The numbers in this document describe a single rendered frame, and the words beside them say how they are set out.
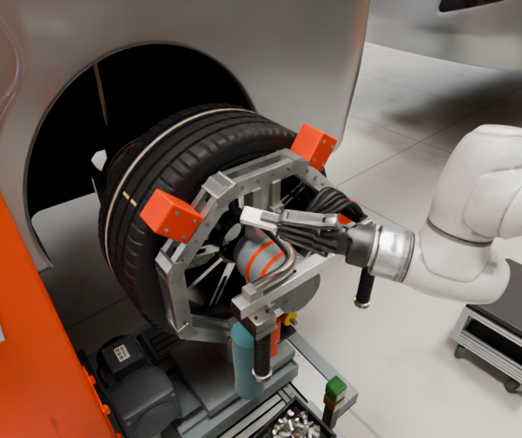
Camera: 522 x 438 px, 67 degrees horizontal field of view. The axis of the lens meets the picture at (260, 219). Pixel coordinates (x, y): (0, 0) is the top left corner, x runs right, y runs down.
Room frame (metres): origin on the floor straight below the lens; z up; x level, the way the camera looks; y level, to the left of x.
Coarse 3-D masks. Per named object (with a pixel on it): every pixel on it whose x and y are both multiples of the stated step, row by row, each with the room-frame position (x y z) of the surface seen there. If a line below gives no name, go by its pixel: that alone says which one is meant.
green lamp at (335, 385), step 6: (336, 378) 0.55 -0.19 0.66; (330, 384) 0.53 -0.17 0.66; (336, 384) 0.53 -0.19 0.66; (342, 384) 0.53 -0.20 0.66; (330, 390) 0.52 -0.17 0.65; (336, 390) 0.52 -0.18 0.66; (342, 390) 0.52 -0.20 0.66; (330, 396) 0.52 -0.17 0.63; (336, 396) 0.51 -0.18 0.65; (342, 396) 0.52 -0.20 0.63
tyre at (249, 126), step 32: (160, 128) 0.92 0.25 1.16; (192, 128) 0.89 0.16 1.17; (224, 128) 0.88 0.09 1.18; (256, 128) 0.88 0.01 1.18; (128, 160) 0.86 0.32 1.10; (160, 160) 0.81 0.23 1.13; (192, 160) 0.77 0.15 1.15; (224, 160) 0.81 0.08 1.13; (128, 192) 0.78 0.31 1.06; (192, 192) 0.75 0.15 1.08; (128, 224) 0.71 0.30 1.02; (128, 256) 0.67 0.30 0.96; (128, 288) 0.66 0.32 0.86; (160, 288) 0.68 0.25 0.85; (160, 320) 0.67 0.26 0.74
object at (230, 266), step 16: (288, 176) 1.02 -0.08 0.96; (288, 192) 0.96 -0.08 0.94; (304, 192) 0.99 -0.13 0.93; (240, 208) 0.86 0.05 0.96; (288, 208) 1.05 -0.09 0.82; (304, 208) 1.00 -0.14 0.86; (224, 224) 0.84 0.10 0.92; (208, 240) 0.81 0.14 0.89; (224, 240) 0.87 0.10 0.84; (224, 256) 0.83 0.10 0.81; (192, 272) 0.95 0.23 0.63; (208, 272) 0.79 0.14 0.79; (224, 272) 0.82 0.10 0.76; (192, 288) 0.86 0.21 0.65; (208, 288) 0.89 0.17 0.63; (224, 288) 0.90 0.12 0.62; (240, 288) 0.90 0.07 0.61; (192, 304) 0.76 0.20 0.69; (208, 304) 0.78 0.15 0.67; (224, 304) 0.82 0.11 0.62
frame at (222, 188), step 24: (240, 168) 0.79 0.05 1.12; (264, 168) 0.79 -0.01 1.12; (288, 168) 0.82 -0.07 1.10; (312, 168) 0.86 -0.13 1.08; (216, 192) 0.71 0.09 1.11; (240, 192) 0.73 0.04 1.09; (216, 216) 0.69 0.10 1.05; (168, 240) 0.68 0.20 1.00; (192, 240) 0.65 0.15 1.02; (168, 264) 0.63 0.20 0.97; (168, 288) 0.61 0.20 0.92; (168, 312) 0.64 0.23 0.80; (192, 336) 0.63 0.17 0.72; (216, 336) 0.67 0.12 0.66
